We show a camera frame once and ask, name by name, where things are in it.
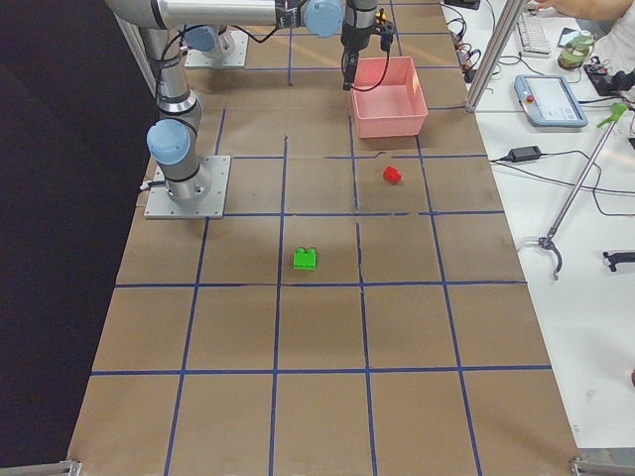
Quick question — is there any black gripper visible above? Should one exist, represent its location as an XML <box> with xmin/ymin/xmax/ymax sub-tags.
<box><xmin>340</xmin><ymin>30</ymin><xmax>373</xmax><ymax>90</ymax></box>

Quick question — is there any red toy block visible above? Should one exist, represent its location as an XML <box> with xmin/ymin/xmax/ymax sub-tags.
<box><xmin>382</xmin><ymin>167</ymin><xmax>402</xmax><ymax>184</ymax></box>

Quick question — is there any green toy block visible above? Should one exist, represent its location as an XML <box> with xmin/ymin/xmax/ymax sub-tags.
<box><xmin>293</xmin><ymin>247</ymin><xmax>318</xmax><ymax>271</ymax></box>

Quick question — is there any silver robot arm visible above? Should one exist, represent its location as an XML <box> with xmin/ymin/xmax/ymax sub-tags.
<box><xmin>108</xmin><ymin>1</ymin><xmax>395</xmax><ymax>204</ymax></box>
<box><xmin>185</xmin><ymin>25</ymin><xmax>235</xmax><ymax>60</ymax></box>

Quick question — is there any pink plastic box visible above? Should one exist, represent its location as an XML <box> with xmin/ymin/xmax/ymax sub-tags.
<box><xmin>351</xmin><ymin>57</ymin><xmax>428</xmax><ymax>139</ymax></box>

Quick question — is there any white keyboard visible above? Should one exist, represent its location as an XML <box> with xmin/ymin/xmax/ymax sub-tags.
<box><xmin>516</xmin><ymin>11</ymin><xmax>552</xmax><ymax>59</ymax></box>

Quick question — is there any black power adapter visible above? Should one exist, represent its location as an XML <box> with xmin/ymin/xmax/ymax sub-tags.
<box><xmin>509</xmin><ymin>146</ymin><xmax>542</xmax><ymax>163</ymax></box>

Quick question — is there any blue teach pendant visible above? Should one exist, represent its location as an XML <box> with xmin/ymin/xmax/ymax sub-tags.
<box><xmin>514</xmin><ymin>74</ymin><xmax>587</xmax><ymax>129</ymax></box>

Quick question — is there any aluminium frame post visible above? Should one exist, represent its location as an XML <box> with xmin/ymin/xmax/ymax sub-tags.
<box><xmin>465</xmin><ymin>0</ymin><xmax>524</xmax><ymax>112</ymax></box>

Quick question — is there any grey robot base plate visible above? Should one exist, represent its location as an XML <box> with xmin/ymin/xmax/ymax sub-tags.
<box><xmin>144</xmin><ymin>156</ymin><xmax>231</xmax><ymax>219</ymax></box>

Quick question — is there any green handled reacher grabber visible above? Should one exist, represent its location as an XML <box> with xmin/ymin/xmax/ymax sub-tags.
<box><xmin>536</xmin><ymin>102</ymin><xmax>629</xmax><ymax>282</ymax></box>

